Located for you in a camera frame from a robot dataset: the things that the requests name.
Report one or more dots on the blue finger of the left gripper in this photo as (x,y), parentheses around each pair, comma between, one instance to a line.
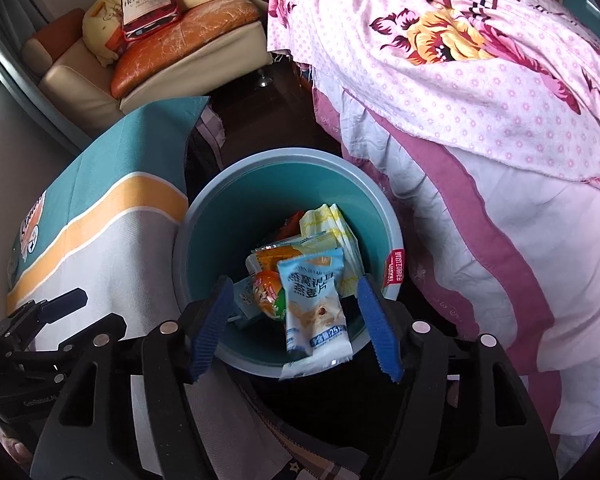
(50,307)
(111,325)

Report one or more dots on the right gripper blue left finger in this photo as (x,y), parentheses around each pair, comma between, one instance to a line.
(207,321)

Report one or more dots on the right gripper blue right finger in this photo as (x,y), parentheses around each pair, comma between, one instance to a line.
(385,323)

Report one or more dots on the light blue oat snack packet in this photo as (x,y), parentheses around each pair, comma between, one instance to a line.
(317,337)

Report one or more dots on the yellow white wrapper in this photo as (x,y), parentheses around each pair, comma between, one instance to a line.
(329,219)

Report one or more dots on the orange cake snack packet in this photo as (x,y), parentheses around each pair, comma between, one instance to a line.
(266,258)

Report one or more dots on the blue round trash bin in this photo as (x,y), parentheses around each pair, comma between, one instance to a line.
(245,206)

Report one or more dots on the person's left hand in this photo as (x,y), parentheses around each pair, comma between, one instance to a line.
(16,450)

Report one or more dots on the orange round snack packet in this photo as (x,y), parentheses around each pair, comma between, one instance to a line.
(268,294)

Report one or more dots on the teal orange grey blanket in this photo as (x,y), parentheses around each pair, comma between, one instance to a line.
(107,225)

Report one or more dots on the beige orange leather sofa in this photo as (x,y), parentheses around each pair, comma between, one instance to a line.
(212,43)

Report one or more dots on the pink floral bed quilt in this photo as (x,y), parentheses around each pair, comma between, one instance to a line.
(480,119)

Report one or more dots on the yellow cartoon cushion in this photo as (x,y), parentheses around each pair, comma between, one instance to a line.
(102,31)

